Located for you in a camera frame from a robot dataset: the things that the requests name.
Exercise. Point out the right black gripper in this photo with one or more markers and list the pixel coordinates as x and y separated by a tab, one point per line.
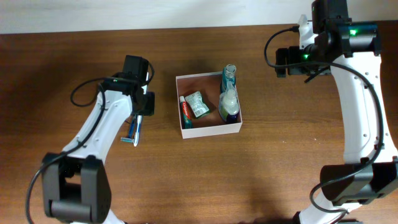
294	53

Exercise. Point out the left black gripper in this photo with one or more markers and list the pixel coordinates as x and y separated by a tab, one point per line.
150	107

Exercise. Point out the Colgate toothpaste tube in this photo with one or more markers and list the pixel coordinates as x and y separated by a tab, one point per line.
185	115

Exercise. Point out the green white soap packet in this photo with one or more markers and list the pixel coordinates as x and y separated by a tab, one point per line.
198	106

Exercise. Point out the clear spray bottle dark liquid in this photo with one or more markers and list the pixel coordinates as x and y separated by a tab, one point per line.
228	104

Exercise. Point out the blue Listerine mouthwash bottle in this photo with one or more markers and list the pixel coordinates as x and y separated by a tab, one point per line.
228	75

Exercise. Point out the blue toothbrush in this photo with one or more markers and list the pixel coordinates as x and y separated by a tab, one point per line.
138	130

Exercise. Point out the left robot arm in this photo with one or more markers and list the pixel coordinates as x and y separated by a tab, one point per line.
74	182

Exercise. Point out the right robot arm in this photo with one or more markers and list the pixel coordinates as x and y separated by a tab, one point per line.
332	44

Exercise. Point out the white cardboard box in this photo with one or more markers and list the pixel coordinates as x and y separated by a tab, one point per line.
208	84

